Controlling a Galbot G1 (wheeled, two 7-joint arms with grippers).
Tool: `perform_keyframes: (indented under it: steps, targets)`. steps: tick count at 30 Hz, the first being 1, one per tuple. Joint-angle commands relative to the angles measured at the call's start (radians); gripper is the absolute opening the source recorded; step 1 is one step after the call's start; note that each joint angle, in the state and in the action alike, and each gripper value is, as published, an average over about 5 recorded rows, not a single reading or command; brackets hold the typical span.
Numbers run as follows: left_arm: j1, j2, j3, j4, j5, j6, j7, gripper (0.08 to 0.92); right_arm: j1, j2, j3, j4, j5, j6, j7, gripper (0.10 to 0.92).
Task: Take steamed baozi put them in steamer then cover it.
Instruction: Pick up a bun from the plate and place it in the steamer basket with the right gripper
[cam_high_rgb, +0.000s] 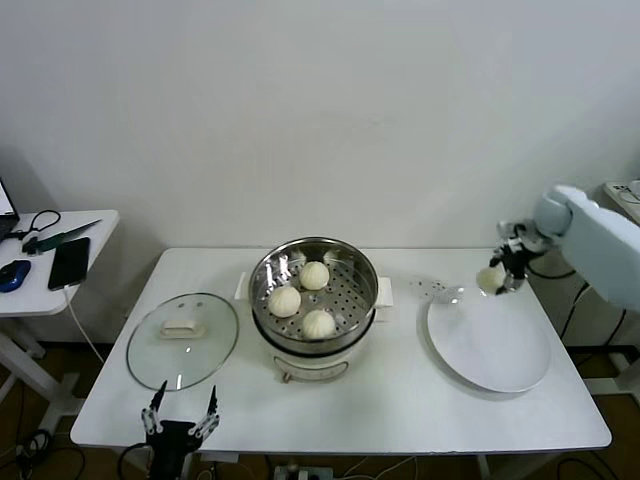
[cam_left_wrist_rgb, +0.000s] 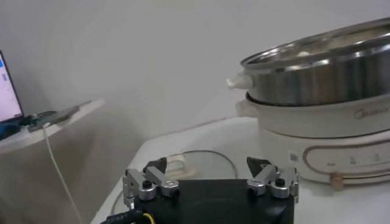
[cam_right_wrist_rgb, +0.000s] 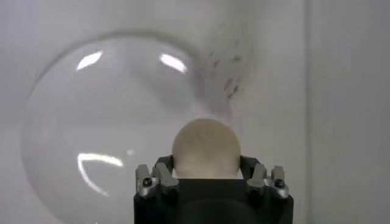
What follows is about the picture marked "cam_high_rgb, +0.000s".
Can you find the white power strip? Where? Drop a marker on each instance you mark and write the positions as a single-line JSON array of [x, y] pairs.
[[625, 192]]

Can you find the dark green flat tool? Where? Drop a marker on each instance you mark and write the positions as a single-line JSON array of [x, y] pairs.
[[57, 237]]

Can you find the black smartphone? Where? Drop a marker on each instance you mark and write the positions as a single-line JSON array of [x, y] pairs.
[[69, 262]]

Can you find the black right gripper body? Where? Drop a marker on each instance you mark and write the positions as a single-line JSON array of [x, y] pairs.
[[517, 262]]

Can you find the round glass pot lid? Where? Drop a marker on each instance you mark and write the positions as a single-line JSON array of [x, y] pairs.
[[190, 310]]

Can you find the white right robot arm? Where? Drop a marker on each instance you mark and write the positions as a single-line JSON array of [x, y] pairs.
[[605, 240]]

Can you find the white steamed baozi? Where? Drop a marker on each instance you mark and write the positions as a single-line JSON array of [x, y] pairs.
[[314, 275], [285, 301], [489, 281], [319, 324]]

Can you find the laptop screen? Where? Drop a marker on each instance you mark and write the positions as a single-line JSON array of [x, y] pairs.
[[5, 220]]

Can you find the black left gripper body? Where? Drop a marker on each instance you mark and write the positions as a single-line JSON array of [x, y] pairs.
[[170, 445]]

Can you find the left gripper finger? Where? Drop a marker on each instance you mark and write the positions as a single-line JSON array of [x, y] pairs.
[[152, 415], [210, 417]]

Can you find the round white plate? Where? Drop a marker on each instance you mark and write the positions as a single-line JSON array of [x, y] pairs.
[[485, 345]]

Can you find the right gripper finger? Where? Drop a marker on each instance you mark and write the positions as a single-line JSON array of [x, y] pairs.
[[497, 261], [511, 286]]

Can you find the small white side table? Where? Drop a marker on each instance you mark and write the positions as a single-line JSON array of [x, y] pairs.
[[35, 302]]

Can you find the perforated steel steamer basket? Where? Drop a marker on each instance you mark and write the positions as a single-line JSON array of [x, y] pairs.
[[350, 295]]

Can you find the white table leg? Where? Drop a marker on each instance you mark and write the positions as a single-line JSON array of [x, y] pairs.
[[186, 467], [481, 467]]

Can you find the blue computer mouse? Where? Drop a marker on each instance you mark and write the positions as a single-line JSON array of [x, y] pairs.
[[14, 275]]

